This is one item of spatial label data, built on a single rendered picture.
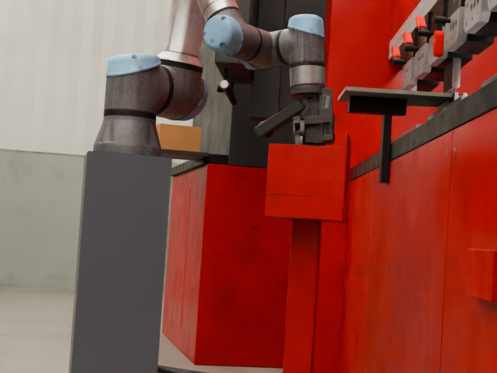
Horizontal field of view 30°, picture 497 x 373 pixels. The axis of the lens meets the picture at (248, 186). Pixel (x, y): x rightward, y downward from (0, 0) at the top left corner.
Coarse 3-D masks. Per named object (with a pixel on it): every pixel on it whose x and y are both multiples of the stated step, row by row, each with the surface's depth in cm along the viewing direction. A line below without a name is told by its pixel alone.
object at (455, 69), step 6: (450, 60) 235; (456, 60) 232; (444, 66) 242; (450, 66) 235; (456, 66) 232; (444, 72) 242; (450, 72) 234; (456, 72) 232; (444, 78) 241; (450, 78) 234; (456, 78) 232; (444, 84) 241; (450, 84) 234; (456, 84) 232; (444, 90) 240; (450, 90) 237
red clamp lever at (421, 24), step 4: (420, 16) 249; (416, 20) 248; (420, 20) 247; (424, 20) 247; (416, 24) 248; (420, 24) 245; (424, 24) 245; (420, 28) 244; (424, 28) 244; (420, 32) 242; (424, 32) 242; (428, 32) 242; (432, 32) 243; (424, 36) 243
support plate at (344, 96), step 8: (352, 88) 228; (360, 88) 228; (368, 88) 228; (344, 96) 238; (368, 96) 235; (376, 96) 234; (384, 96) 233; (392, 96) 233; (400, 96) 232; (408, 96) 231; (416, 96) 230; (424, 96) 229; (432, 96) 229; (440, 96) 228; (448, 96) 228; (408, 104) 244; (416, 104) 243; (424, 104) 242; (432, 104) 242; (440, 104) 241
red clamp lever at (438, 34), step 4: (436, 16) 222; (440, 16) 222; (436, 20) 221; (440, 20) 221; (444, 20) 221; (448, 20) 222; (440, 24) 222; (436, 28) 222; (440, 28) 222; (436, 32) 221; (440, 32) 221; (436, 36) 221; (440, 36) 221; (436, 40) 221; (440, 40) 221; (436, 44) 221; (440, 44) 221; (436, 48) 221; (440, 48) 221; (436, 52) 221; (440, 52) 221; (436, 56) 222; (440, 56) 222
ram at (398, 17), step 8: (392, 0) 323; (400, 0) 305; (408, 0) 289; (416, 0) 274; (432, 0) 250; (392, 8) 322; (400, 8) 304; (408, 8) 288; (424, 8) 261; (392, 16) 321; (400, 16) 303; (408, 16) 287; (416, 16) 272; (424, 16) 260; (392, 24) 320; (400, 24) 302; (392, 32) 318; (408, 32) 285; (400, 40) 300; (400, 48) 303; (392, 56) 317
